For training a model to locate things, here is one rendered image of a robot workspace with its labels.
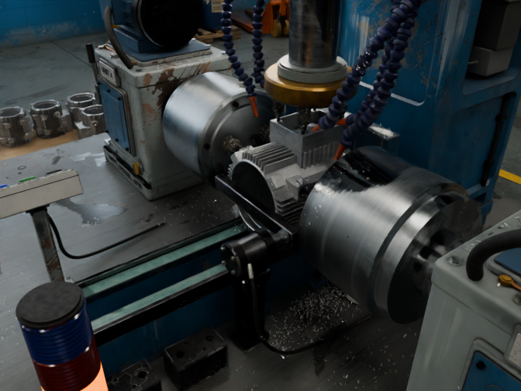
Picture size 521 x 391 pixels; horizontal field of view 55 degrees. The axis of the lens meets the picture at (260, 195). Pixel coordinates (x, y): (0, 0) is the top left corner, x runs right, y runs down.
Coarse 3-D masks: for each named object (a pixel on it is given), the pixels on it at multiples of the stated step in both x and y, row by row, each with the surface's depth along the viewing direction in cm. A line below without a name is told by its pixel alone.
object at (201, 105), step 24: (216, 72) 121; (192, 96) 113; (216, 96) 109; (240, 96) 108; (264, 96) 112; (168, 120) 117; (192, 120) 109; (216, 120) 107; (240, 120) 110; (264, 120) 114; (168, 144) 120; (192, 144) 109; (216, 144) 109; (240, 144) 109; (192, 168) 115; (216, 168) 112
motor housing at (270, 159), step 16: (272, 144) 99; (240, 160) 99; (256, 160) 94; (272, 160) 94; (288, 160) 96; (240, 176) 105; (256, 176) 108; (288, 176) 95; (304, 176) 97; (320, 176) 97; (256, 192) 109; (272, 192) 93; (288, 192) 94; (240, 208) 106; (272, 208) 109; (288, 208) 93; (256, 224) 105
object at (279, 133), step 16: (320, 112) 105; (272, 128) 100; (288, 128) 104; (336, 128) 98; (288, 144) 98; (304, 144) 95; (320, 144) 97; (336, 144) 100; (304, 160) 96; (320, 160) 99
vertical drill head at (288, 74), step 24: (312, 0) 84; (336, 0) 85; (312, 24) 86; (336, 24) 87; (288, 48) 92; (312, 48) 88; (336, 48) 90; (264, 72) 96; (288, 72) 90; (312, 72) 88; (336, 72) 89; (288, 96) 89; (312, 96) 88
